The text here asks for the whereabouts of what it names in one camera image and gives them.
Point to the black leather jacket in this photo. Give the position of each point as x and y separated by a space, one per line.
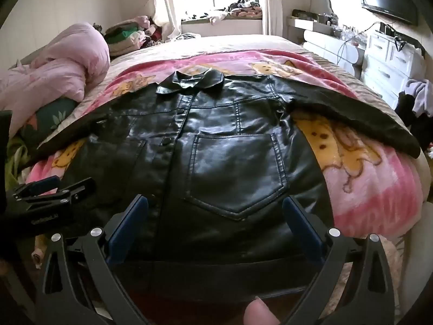
216 162

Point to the pile of folded clothes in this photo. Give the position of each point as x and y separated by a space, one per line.
128 35

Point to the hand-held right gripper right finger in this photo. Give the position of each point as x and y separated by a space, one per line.
304 230

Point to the light purple cloth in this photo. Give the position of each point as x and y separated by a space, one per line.
421 96

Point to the white desk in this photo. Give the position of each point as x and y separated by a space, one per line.
324 40

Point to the pink pillow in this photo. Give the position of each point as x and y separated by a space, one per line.
57 67

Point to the clothes on windowsill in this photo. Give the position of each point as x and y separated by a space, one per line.
233 12

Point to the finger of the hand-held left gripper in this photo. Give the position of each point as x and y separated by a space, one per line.
79 189
43 183

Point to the cloud-shaped white mirror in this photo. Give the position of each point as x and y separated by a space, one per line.
321 5

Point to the pink printed blanket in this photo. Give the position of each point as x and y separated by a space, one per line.
365 182

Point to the bed with beige cover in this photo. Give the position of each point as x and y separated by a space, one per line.
216 42

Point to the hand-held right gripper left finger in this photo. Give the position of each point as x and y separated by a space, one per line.
126 230

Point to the white dresser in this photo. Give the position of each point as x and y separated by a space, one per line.
385 64

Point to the person's right hand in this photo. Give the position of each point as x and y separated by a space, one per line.
262 313

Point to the white curtain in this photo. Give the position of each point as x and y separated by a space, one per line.
165 3
270 3

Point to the green floral cloth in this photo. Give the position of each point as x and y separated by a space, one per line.
47 118

